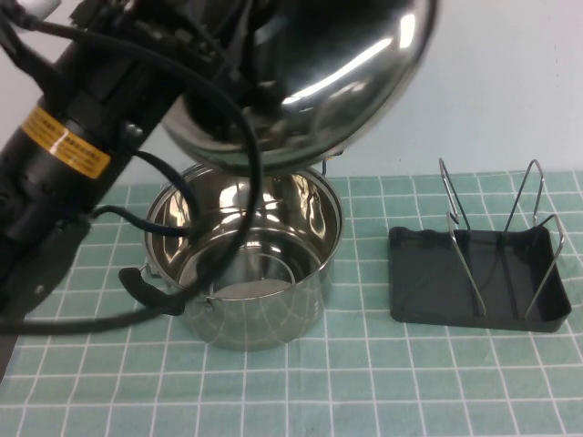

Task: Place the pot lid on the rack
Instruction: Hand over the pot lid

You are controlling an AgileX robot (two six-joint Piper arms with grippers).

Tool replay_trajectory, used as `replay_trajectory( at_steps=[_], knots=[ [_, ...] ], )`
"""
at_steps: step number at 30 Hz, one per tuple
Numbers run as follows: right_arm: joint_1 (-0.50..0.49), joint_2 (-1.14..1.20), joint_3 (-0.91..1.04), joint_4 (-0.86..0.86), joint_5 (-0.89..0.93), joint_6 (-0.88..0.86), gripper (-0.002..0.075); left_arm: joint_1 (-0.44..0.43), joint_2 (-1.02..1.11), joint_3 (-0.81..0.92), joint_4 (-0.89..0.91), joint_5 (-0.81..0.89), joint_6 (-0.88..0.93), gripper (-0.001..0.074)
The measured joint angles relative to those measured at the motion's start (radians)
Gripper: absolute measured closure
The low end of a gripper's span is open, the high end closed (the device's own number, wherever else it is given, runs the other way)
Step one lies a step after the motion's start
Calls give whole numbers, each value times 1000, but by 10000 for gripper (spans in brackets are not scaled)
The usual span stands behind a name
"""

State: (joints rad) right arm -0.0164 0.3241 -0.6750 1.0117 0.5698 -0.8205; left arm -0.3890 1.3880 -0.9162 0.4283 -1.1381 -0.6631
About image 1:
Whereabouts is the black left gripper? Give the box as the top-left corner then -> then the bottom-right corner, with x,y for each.
136,0 -> 279,95

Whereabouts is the stainless steel pot lid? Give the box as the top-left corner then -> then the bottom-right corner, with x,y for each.
161,0 -> 441,173

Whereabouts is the stainless steel cooking pot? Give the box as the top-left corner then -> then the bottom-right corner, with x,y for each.
118,157 -> 343,352

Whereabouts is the green checked tablecloth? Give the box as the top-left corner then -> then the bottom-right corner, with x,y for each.
0,170 -> 583,437

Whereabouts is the long black looping cable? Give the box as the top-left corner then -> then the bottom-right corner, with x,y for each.
0,17 -> 264,337

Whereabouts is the short black cable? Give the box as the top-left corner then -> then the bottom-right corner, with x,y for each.
93,204 -> 195,239
134,149 -> 206,238

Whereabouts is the black tray wire lid rack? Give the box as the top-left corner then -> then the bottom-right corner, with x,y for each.
388,158 -> 573,334

